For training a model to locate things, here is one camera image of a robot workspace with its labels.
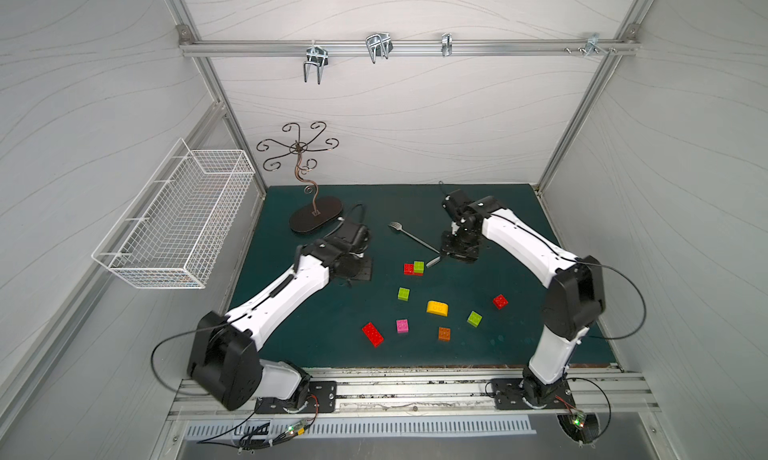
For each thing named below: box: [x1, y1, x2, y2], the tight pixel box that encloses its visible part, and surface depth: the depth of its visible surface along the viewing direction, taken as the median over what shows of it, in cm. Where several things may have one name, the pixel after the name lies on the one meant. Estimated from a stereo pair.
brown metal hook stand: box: [256, 121, 343, 233], surface depth 94 cm
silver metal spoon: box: [388, 221, 441, 254], surface depth 110 cm
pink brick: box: [396, 319, 409, 334], surface depth 86 cm
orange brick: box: [438, 327, 451, 342], surface depth 84 cm
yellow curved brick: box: [426, 300, 449, 317], surface depth 90 cm
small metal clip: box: [441, 33, 453, 57], surface depth 80 cm
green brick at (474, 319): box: [466, 310, 483, 328], surface depth 88 cm
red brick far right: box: [492, 294, 509, 310], surface depth 90 cm
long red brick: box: [362, 322, 385, 348], surface depth 84 cm
